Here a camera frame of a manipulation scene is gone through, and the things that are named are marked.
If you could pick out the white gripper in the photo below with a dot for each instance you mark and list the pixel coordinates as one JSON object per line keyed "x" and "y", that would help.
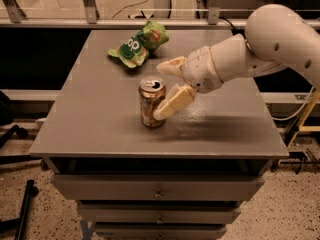
{"x": 200, "y": 69}

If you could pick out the orange soda can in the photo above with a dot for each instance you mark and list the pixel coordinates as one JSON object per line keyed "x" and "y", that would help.
{"x": 152, "y": 91}

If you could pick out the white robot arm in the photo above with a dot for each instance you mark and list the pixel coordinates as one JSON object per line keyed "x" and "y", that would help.
{"x": 275, "y": 38}

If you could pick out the green chip bag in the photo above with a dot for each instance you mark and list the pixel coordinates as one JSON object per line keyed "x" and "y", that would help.
{"x": 137, "y": 49}

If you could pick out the grey drawer cabinet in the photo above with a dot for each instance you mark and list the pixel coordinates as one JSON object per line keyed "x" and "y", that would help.
{"x": 183, "y": 180}

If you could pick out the black chair base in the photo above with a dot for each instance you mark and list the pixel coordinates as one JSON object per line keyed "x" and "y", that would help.
{"x": 7, "y": 116}

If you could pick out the black metal stand leg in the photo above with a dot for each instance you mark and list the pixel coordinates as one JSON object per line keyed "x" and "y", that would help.
{"x": 18, "y": 225}

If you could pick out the yellow robot base frame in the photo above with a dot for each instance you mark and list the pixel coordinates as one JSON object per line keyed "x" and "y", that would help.
{"x": 299, "y": 126}

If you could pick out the metal railing frame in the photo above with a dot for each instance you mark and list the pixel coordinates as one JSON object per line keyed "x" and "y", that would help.
{"x": 131, "y": 14}

